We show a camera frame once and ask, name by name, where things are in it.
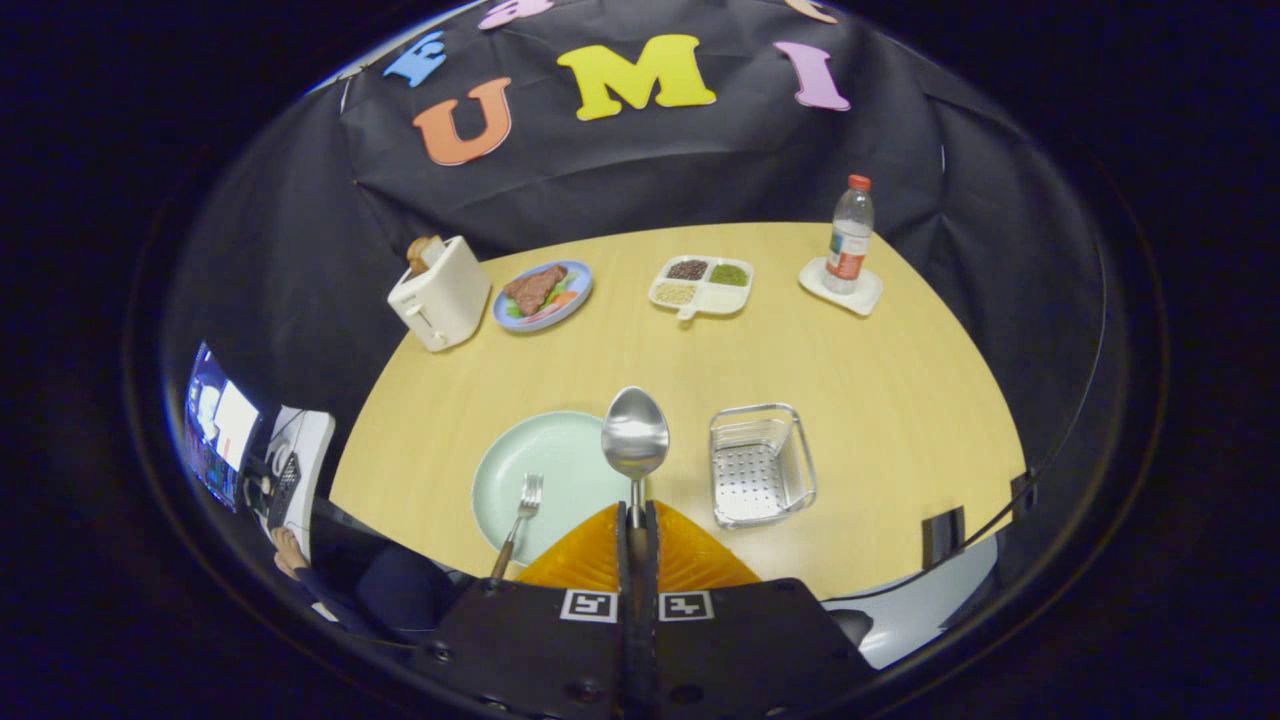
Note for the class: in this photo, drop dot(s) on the black backdrop cloth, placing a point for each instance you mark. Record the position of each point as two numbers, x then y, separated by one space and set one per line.
700 170

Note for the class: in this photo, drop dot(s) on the white divided dish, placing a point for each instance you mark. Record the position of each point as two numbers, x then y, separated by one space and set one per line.
715 298

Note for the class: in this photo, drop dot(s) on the blue plate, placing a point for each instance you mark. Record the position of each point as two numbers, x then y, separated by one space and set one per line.
577 285

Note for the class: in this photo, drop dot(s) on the black table clamp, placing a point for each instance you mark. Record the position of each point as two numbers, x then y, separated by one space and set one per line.
945 535
1022 495

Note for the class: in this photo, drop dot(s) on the green beans pile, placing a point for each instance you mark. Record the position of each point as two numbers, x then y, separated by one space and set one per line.
729 274

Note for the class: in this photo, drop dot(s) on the black keyboard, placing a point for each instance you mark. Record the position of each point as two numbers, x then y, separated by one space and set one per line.
284 490

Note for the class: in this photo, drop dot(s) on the pale beans pile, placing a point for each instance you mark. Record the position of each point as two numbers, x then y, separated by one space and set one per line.
674 293

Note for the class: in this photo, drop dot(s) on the white side desk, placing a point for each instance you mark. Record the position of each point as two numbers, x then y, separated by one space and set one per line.
315 450

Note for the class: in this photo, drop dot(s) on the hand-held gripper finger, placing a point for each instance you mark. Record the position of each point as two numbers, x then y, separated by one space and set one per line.
625 570
650 570

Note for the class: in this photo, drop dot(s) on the white square coaster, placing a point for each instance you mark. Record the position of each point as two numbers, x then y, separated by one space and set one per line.
865 298

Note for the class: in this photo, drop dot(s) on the pale green plate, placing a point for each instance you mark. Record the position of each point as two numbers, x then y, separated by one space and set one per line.
560 460

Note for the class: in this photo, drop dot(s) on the dark beans pile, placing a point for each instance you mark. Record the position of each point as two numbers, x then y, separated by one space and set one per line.
688 269

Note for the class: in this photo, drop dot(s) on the clear red-capped water bottle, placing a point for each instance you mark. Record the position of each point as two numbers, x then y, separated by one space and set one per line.
848 245

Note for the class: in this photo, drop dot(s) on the brown steak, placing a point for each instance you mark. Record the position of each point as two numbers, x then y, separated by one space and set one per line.
535 288

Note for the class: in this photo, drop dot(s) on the person's dark clothed body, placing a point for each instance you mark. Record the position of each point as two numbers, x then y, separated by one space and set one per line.
400 590

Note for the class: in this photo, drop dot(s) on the computer monitor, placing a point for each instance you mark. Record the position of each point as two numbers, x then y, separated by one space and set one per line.
225 425

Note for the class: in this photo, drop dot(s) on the white toaster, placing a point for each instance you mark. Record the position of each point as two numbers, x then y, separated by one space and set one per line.
445 300

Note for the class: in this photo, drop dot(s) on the metal drainer basket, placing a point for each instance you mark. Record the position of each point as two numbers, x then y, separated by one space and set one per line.
760 470

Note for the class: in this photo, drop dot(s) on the brown toast slice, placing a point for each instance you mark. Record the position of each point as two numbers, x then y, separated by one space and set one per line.
420 255

